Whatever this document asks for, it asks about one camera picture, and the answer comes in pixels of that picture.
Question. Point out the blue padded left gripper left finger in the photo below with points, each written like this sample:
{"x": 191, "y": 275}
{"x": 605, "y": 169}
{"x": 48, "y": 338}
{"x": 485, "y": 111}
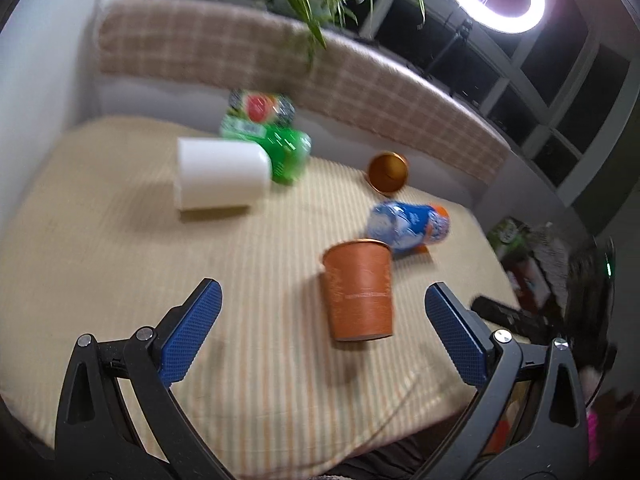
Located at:
{"x": 117, "y": 416}

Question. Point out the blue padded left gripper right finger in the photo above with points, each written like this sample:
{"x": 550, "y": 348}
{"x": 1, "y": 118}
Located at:
{"x": 527, "y": 419}

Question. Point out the orange paper cup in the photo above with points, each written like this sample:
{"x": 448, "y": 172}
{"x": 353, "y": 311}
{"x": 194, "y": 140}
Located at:
{"x": 388, "y": 173}
{"x": 357, "y": 279}

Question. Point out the white paper cup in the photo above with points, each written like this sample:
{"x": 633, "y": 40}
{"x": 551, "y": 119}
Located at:
{"x": 217, "y": 173}

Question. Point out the green box at right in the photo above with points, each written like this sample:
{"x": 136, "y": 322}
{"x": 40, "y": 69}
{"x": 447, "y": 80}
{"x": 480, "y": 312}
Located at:
{"x": 508, "y": 238}

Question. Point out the blue orange plastic bottle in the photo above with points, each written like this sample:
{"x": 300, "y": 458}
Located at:
{"x": 406, "y": 228}

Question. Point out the green plastic bottle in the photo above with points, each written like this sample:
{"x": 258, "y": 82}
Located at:
{"x": 287, "y": 148}

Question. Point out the grapefruit drink can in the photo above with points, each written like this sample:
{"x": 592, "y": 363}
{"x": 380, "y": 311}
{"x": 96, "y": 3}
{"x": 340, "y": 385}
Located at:
{"x": 261, "y": 107}

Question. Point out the plaid beige sill cloth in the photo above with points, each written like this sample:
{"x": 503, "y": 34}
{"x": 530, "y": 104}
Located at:
{"x": 231, "y": 47}

